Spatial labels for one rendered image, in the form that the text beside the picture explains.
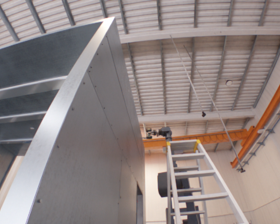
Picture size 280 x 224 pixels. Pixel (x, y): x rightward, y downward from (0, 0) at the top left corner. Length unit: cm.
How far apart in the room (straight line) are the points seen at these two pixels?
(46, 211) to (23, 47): 199
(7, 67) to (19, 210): 227
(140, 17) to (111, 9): 119
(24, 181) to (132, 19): 678
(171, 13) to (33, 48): 569
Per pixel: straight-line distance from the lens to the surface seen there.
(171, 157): 145
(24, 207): 49
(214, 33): 685
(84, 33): 186
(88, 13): 724
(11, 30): 869
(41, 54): 219
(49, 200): 53
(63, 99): 69
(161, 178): 251
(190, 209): 257
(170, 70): 798
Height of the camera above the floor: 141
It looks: 44 degrees up
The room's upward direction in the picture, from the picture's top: straight up
